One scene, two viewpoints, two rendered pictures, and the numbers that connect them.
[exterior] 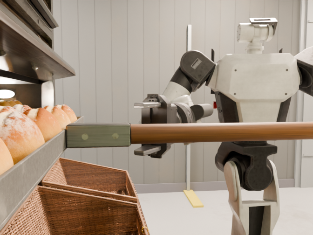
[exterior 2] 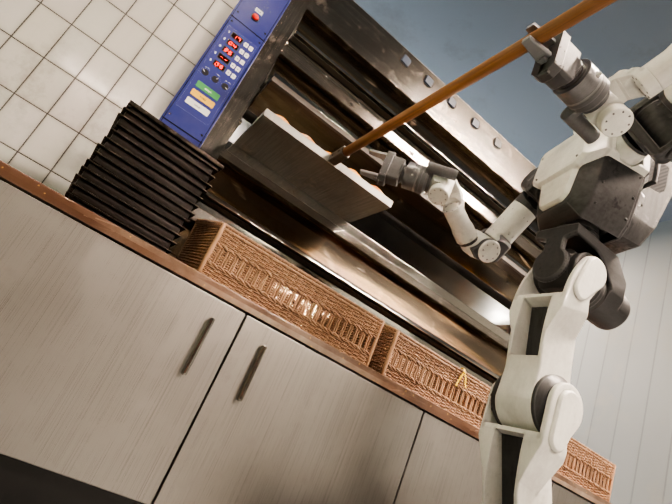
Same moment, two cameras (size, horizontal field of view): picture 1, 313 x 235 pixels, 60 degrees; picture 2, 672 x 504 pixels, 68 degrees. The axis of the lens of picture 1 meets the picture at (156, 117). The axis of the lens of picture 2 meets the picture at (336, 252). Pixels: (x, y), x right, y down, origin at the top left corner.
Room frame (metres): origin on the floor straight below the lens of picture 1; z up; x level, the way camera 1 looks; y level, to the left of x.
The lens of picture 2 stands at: (0.18, -1.35, 0.32)
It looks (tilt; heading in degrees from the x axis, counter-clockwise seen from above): 21 degrees up; 77
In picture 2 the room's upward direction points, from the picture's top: 24 degrees clockwise
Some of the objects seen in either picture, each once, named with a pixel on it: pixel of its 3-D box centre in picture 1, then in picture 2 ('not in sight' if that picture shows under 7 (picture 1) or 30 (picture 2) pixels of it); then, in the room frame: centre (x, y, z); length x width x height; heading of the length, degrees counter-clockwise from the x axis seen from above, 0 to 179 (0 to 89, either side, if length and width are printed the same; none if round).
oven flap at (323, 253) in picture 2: not in sight; (392, 296); (0.93, 0.53, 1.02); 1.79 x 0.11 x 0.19; 11
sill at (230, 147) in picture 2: not in sight; (400, 267); (0.92, 0.55, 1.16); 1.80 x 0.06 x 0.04; 11
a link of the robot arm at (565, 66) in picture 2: not in sight; (566, 70); (0.63, -0.66, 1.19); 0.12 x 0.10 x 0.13; 10
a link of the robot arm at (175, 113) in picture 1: (164, 123); (400, 173); (0.58, -0.02, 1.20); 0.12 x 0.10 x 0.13; 155
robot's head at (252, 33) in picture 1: (253, 36); not in sight; (0.98, -0.34, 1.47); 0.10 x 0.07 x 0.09; 85
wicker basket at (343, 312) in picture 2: not in sight; (274, 287); (0.40, 0.16, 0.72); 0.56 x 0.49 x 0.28; 10
